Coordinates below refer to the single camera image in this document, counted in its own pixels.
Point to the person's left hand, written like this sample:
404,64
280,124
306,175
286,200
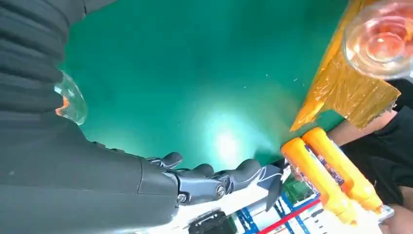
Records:
400,223

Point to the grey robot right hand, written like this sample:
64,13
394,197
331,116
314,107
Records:
80,181

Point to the person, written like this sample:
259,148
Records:
387,155

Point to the red bar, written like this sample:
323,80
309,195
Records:
290,217

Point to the black handheld controller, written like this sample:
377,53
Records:
209,224

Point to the yellow plastic sheet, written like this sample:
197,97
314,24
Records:
355,93

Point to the white table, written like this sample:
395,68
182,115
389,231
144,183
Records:
238,202

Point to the blue metal frame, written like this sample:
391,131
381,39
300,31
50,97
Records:
246,221

